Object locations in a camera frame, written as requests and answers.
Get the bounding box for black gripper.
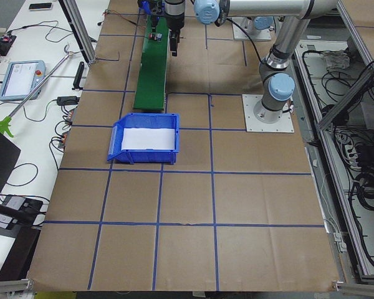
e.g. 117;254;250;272
150;6;164;25
165;0;185;57

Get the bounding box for red mushroom push button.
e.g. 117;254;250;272
148;32;163;42

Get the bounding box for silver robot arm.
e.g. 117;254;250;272
166;1;337;95
148;0;165;27

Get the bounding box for blue bin at arm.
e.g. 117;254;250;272
137;0;151;15
107;113;180;164

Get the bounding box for green conveyor belt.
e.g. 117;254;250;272
133;16;168;111

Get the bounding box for white foam pad right bin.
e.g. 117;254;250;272
121;128;175;150

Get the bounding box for black smartphone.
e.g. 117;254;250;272
28;2;53;11

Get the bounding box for black power adapter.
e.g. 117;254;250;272
56;96;80;106

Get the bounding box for blue teach pendant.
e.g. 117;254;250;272
0;60;46;102

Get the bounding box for long grabber reach tool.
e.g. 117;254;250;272
0;45;78;138

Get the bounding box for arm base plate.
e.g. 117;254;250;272
242;94;294;133

